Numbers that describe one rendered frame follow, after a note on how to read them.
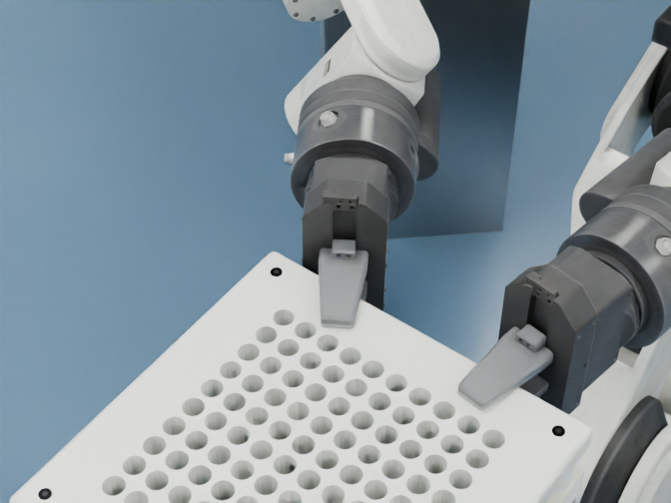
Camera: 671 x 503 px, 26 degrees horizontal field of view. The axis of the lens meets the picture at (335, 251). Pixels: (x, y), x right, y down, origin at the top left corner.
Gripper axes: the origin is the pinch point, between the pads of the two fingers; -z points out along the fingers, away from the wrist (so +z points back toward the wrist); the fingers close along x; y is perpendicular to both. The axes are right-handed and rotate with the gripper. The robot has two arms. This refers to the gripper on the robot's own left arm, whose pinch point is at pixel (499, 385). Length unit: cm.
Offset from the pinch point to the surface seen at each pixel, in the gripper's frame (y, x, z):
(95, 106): 133, 95, 61
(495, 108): 65, 68, 85
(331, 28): 66, 36, 52
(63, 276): 105, 95, 33
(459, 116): 68, 70, 81
